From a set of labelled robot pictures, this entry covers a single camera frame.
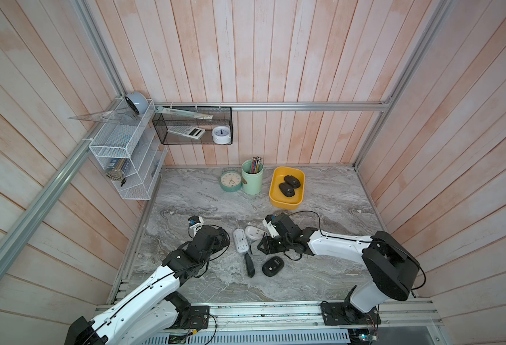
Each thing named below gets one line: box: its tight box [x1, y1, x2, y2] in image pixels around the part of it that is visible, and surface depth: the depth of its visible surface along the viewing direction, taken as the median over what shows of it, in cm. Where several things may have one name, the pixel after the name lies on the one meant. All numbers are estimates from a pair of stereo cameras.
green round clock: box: [219, 170, 243, 192], surface depth 113 cm
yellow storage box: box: [268, 166, 306, 211], surface depth 110 cm
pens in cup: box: [250, 155, 263, 174], surface depth 102 cm
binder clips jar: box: [104, 158, 131, 182], surface depth 78 cm
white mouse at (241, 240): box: [232, 228, 250, 253], surface depth 92 cm
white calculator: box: [167, 125, 206, 140], surface depth 100 cm
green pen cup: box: [241, 159, 264, 196], surface depth 106 cm
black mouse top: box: [278, 182, 295, 197], surface depth 109 cm
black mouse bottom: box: [261, 256, 285, 277], surface depth 85 cm
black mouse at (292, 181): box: [283, 174, 301, 189], surface depth 113 cm
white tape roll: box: [211, 125, 232, 145], surface depth 97 cm
